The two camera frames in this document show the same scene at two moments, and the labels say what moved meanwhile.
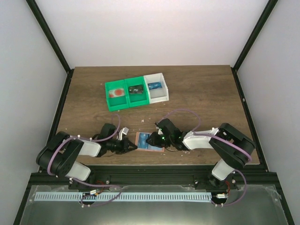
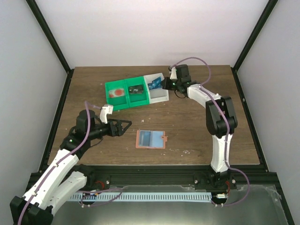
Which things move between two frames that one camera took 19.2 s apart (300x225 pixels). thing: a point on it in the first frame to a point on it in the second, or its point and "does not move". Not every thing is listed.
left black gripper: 125,146 to 119,132
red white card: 116,93 does not move
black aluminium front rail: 256,176 does not move
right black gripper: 154,140 to 166,86
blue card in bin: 154,85 does not move
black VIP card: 137,89 does not move
